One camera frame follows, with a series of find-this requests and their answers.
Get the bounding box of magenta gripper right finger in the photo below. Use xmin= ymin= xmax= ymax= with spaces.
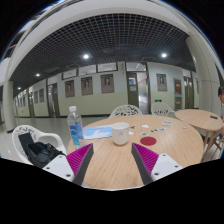
xmin=130 ymin=142 xmax=184 ymax=186

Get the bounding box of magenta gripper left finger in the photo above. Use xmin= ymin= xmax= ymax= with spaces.
xmin=42 ymin=143 xmax=95 ymax=187

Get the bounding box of clear plastic water bottle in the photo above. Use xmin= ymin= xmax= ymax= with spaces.
xmin=67 ymin=106 xmax=85 ymax=149

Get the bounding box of round red coaster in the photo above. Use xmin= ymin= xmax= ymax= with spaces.
xmin=140 ymin=136 xmax=157 ymax=146

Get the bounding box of blue and white paper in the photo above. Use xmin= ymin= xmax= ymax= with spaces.
xmin=84 ymin=125 xmax=112 ymax=140

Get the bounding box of white ceramic cup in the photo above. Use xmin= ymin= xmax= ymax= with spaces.
xmin=112 ymin=122 xmax=129 ymax=145

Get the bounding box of black bag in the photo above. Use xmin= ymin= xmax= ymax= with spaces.
xmin=18 ymin=133 xmax=63 ymax=168

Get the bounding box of small card pile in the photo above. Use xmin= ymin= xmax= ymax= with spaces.
xmin=162 ymin=121 xmax=171 ymax=126

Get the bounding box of white chair with bag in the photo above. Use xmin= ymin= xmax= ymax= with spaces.
xmin=12 ymin=125 xmax=67 ymax=165

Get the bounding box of white lattice chair middle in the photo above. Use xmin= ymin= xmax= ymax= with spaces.
xmin=110 ymin=105 xmax=142 ymax=118

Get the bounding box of white lattice chair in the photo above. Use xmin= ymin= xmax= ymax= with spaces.
xmin=110 ymin=105 xmax=142 ymax=118
xmin=151 ymin=102 xmax=175 ymax=117

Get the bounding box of white lattice chair right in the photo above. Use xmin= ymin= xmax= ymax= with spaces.
xmin=151 ymin=102 xmax=175 ymax=117

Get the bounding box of grey open door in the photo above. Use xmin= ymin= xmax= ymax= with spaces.
xmin=137 ymin=72 xmax=149 ymax=114

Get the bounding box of small round wooden table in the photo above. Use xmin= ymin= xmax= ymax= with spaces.
xmin=175 ymin=109 xmax=223 ymax=159

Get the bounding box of seated person at right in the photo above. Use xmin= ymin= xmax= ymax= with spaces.
xmin=218 ymin=86 xmax=224 ymax=106

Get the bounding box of brown framed wall poster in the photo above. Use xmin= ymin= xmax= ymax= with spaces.
xmin=101 ymin=74 xmax=114 ymax=93

